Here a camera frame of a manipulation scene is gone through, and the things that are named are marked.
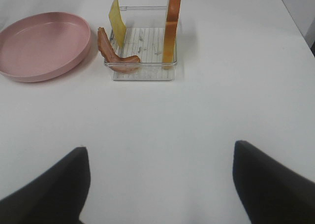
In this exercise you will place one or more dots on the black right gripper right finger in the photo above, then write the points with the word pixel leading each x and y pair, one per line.
pixel 270 192

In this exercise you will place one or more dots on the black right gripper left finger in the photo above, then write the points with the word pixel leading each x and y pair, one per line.
pixel 55 197

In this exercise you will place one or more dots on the bacon strip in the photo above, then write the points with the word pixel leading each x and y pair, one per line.
pixel 107 51

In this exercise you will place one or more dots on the yellow cheese slice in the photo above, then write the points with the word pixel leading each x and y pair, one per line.
pixel 117 24

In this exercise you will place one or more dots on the pink round plate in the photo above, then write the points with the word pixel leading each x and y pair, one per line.
pixel 43 46

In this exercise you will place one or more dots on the right bread slice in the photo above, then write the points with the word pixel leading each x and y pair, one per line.
pixel 170 31

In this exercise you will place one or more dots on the clear right plastic tray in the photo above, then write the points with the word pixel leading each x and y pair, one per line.
pixel 145 26

